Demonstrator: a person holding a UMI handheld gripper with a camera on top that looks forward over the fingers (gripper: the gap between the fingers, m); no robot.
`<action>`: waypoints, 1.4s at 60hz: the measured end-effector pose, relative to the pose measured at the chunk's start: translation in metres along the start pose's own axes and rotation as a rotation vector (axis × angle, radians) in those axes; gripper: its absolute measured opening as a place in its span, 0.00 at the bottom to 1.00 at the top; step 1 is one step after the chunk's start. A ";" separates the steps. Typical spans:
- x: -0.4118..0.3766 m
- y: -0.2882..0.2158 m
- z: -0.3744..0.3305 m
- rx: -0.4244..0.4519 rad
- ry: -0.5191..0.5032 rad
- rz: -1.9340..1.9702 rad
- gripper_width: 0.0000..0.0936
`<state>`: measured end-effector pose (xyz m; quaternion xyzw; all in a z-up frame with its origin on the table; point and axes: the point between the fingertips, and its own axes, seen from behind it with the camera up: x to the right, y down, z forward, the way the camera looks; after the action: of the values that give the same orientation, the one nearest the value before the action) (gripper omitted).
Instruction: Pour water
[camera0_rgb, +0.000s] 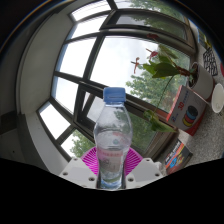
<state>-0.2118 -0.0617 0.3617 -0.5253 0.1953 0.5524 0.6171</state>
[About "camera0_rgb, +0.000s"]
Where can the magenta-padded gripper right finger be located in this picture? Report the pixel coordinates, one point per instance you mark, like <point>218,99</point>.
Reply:
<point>146,170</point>

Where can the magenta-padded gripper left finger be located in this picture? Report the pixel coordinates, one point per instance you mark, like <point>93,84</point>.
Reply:
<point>78,170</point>

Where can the clear blue-capped water bottle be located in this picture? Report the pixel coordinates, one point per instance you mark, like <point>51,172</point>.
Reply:
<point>112,140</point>

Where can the small colourful book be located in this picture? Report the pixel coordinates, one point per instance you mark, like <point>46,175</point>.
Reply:
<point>176,158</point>

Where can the red and white filament box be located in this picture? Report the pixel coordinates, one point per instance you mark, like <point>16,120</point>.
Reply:
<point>186,111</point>

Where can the cream mug with black letters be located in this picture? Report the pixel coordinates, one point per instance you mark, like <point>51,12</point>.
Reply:
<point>218,98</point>

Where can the potted plant in white pot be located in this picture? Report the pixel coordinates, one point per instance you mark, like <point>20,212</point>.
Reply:
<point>201,80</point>

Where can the dark-framed bay window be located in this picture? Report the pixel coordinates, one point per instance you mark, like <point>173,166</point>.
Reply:
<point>100,66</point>

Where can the blue carton pack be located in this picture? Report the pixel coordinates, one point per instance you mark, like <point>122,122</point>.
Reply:
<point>202,37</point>

